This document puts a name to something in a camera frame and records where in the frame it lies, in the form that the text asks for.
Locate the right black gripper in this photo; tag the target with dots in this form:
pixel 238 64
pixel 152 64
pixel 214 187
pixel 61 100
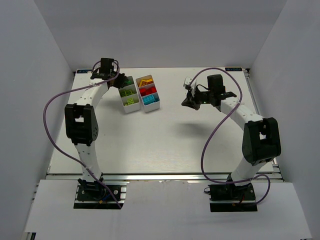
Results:
pixel 191 100

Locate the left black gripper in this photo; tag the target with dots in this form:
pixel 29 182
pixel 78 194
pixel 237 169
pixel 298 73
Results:
pixel 120 81

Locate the lime square lego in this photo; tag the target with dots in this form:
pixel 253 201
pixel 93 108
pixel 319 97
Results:
pixel 129 92
pixel 123 93

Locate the red lego piece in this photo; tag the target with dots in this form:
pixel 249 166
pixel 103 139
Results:
pixel 152 90

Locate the pale lime small lego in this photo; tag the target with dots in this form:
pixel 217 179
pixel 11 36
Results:
pixel 130 101

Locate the orange yellow lego brick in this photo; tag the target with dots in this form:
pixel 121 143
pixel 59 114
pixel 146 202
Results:
pixel 144 82

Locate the red curved lego brick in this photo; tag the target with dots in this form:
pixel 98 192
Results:
pixel 143 92

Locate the long dark green lego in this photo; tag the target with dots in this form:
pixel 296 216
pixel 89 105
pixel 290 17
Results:
pixel 128 82

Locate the long cyan lego brick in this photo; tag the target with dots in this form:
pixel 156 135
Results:
pixel 150 99

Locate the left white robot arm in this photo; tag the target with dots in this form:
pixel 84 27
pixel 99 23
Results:
pixel 80 118

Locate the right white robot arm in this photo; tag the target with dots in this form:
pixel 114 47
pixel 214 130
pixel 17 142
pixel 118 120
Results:
pixel 261 138

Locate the left blue table label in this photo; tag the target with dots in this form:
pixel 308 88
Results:
pixel 83 71

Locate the blue table label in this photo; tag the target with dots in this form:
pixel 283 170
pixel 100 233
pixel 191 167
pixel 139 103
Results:
pixel 83 71
pixel 233 69

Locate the left white divided container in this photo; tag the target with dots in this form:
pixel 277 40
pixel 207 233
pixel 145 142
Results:
pixel 134 107

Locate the white divided container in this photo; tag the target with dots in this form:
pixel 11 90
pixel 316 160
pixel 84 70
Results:
pixel 151 107
pixel 134 107

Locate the right white divided container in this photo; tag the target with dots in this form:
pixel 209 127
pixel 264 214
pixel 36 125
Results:
pixel 151 107

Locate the right blue table label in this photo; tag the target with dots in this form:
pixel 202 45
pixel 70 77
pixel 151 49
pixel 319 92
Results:
pixel 233 69

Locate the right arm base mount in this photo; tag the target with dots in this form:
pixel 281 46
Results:
pixel 231 196

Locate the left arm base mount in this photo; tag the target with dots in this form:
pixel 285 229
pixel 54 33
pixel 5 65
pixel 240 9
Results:
pixel 94 196

